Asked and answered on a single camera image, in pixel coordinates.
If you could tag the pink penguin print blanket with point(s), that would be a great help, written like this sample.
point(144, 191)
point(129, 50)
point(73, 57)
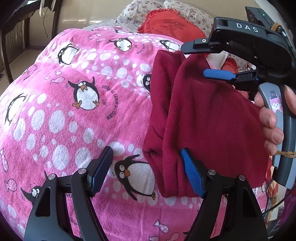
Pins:
point(69, 120)

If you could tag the white pillow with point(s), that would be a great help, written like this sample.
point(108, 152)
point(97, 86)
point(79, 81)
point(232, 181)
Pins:
point(218, 58)

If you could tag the dark flat object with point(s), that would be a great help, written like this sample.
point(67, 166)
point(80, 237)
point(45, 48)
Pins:
point(274, 226)

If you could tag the red heart cushion with character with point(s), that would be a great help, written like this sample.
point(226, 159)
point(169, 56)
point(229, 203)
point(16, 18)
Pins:
point(171, 23)

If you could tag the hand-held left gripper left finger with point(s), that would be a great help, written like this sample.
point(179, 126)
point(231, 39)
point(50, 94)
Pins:
point(100, 178)

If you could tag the person's right hand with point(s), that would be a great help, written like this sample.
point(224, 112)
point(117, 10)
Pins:
point(269, 120)

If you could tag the red ruffled heart cushion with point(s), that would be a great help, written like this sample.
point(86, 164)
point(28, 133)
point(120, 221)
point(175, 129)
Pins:
point(231, 63)

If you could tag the orange cream red fleece blanket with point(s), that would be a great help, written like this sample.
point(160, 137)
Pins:
point(271, 192)

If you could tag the dark red knit sweater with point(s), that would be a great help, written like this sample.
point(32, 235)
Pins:
point(203, 127)

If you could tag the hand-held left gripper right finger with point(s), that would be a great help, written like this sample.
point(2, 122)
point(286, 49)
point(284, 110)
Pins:
point(192, 173)

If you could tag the dark wooden furniture frame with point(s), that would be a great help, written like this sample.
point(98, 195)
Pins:
point(56, 14)

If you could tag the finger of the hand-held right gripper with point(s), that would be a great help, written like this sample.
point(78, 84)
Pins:
point(219, 74)
point(196, 46)

